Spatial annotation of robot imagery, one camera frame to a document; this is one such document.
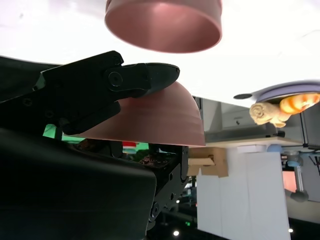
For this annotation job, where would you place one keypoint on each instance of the cream rolled toy bread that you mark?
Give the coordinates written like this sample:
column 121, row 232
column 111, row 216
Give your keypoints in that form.
column 262, row 112

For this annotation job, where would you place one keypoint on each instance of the gray metal cabinet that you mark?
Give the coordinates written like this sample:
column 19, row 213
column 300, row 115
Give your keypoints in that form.
column 225, row 117

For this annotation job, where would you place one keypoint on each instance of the brown cardboard box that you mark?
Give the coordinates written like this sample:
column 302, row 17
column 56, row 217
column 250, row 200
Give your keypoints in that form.
column 217, row 162

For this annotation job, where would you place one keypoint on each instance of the white partition panel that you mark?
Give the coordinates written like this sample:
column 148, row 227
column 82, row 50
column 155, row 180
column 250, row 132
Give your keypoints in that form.
column 237, row 200

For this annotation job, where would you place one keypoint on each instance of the black round table grommet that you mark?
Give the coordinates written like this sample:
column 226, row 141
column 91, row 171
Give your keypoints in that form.
column 243, row 96

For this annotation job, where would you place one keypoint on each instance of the pink plastic bowl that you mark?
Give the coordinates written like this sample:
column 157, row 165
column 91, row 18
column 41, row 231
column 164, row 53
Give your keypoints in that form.
column 162, row 117
column 162, row 25

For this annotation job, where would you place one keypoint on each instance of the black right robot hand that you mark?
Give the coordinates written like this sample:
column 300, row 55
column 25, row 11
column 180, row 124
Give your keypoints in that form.
column 62, row 187

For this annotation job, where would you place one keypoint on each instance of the purple plate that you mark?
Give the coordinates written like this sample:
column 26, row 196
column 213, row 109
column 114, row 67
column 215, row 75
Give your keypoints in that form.
column 295, row 87

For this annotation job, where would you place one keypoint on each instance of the green cloth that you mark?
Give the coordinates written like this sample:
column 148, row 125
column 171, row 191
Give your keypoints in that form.
column 48, row 130

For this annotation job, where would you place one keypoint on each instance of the gray collaborative robot arm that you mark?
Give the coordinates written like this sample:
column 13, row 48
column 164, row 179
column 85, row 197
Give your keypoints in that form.
column 297, row 175

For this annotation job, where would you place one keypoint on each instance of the small red object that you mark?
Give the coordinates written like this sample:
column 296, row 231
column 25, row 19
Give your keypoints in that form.
column 128, row 145

